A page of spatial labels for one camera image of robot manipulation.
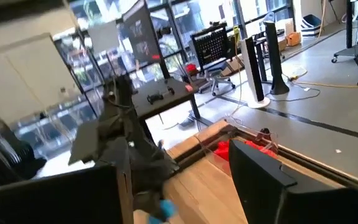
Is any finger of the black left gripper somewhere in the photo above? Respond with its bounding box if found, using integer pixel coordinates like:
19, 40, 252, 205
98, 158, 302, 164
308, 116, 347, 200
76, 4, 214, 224
132, 189, 164, 223

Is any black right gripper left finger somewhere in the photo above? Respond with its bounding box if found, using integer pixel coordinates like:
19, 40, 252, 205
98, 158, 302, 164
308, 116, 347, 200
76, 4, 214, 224
0, 136, 134, 224

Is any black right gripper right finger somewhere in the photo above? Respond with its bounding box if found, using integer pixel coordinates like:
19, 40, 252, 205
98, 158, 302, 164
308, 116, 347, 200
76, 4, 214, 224
228, 139, 358, 224

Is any short blue block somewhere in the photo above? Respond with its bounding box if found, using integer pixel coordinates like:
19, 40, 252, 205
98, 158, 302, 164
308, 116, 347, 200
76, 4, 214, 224
149, 198, 177, 224

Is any red block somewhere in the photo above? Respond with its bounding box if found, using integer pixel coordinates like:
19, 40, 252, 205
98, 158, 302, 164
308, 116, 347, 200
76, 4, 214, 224
244, 139, 278, 159
213, 140, 231, 160

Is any black clamp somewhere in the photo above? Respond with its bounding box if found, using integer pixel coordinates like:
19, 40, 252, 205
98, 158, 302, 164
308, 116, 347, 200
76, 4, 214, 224
146, 86, 176, 105

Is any black blurred round object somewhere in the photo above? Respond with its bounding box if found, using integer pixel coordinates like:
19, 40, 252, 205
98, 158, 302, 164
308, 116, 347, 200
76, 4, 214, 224
0, 119, 48, 190

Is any clear plastic bin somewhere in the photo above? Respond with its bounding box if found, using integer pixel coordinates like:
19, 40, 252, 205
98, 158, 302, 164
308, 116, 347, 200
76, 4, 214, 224
196, 123, 280, 177

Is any black desk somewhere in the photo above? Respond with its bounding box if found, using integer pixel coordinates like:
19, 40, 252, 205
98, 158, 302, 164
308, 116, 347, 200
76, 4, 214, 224
131, 77, 213, 127

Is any black poster stand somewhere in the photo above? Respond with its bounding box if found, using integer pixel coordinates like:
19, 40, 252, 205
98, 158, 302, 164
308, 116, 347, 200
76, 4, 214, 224
121, 0, 171, 80

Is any brown cardboard box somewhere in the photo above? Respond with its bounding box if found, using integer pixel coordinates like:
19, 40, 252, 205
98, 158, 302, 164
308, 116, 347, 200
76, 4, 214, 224
219, 55, 246, 78

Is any black mesh office chair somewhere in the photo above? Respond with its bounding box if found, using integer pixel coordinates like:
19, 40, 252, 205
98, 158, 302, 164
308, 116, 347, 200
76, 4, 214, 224
190, 22, 238, 96

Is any white tower fan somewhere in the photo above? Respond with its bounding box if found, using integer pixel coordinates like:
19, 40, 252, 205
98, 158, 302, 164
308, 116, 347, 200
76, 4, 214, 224
239, 36, 272, 110

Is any black tower fan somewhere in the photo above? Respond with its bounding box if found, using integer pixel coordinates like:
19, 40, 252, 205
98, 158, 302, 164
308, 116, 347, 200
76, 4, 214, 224
262, 11, 291, 96

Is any small brown box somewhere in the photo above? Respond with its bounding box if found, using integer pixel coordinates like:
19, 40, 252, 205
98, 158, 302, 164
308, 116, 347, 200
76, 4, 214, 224
285, 31, 302, 47

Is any striped storage basket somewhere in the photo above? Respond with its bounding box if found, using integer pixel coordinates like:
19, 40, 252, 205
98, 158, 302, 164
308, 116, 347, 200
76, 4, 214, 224
300, 13, 323, 39

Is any black pole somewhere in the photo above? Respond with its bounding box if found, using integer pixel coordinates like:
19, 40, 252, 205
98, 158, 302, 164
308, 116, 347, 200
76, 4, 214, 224
345, 0, 354, 50

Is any grey floor cable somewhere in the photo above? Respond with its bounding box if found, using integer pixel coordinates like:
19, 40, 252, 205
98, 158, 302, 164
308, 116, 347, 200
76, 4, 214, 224
267, 86, 322, 103

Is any yellow floor cable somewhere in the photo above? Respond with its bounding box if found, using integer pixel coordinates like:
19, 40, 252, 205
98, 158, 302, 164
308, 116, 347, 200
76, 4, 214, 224
289, 76, 358, 90

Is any yellow hanging cable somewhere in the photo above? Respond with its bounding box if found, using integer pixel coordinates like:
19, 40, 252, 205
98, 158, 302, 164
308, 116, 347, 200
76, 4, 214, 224
232, 24, 244, 106

